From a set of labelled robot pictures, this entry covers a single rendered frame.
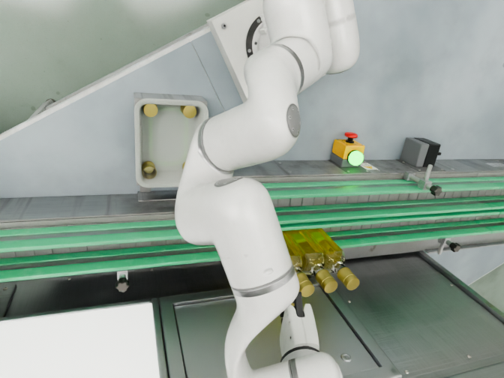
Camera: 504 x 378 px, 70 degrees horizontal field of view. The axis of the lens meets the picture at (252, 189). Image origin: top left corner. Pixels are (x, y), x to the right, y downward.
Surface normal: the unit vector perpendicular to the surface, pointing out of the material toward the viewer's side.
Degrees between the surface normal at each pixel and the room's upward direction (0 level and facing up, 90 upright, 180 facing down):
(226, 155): 51
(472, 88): 0
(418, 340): 90
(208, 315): 90
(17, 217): 90
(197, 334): 90
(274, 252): 32
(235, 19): 5
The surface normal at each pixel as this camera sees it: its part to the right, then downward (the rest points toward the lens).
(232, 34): 0.33, 0.33
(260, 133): -0.49, 0.43
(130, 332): 0.11, -0.91
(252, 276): -0.11, 0.19
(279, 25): -0.62, 0.52
